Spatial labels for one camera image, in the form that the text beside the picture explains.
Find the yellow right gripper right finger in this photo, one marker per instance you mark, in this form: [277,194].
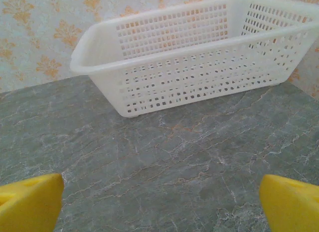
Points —
[291,209]

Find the white plastic mesh basket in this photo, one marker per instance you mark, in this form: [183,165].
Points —
[174,92]

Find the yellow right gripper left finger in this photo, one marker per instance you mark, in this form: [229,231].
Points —
[30,204]

